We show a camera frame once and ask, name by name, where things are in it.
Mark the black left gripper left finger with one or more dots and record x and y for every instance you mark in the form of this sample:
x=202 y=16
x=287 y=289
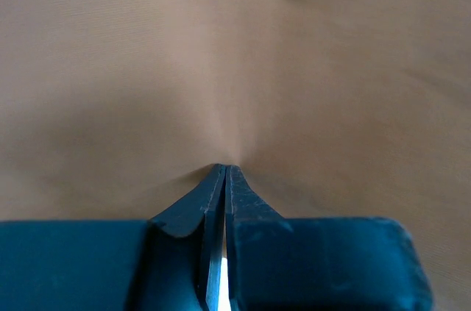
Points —
x=169 y=262

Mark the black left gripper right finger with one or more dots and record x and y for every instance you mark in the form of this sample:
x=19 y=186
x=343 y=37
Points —
x=338 y=263

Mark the brown trousers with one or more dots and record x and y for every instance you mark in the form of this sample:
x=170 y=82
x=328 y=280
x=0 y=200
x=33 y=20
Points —
x=116 y=108

